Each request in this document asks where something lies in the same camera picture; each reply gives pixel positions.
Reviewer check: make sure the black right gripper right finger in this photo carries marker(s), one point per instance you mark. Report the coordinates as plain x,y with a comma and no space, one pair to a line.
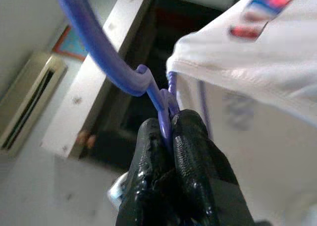
203,176

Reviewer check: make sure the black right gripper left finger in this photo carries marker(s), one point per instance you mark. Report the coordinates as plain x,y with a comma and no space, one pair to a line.
148,176

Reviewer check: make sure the white printed T-shirt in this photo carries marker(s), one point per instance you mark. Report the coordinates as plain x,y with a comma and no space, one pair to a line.
260,92

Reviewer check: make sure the purple plastic hanger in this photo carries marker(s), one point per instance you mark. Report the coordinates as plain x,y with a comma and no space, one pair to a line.
99,47

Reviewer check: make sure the red framed picture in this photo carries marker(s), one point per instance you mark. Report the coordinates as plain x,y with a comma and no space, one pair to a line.
71,45

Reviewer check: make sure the white wall air conditioner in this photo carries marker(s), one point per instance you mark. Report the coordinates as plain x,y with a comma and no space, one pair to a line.
27,99

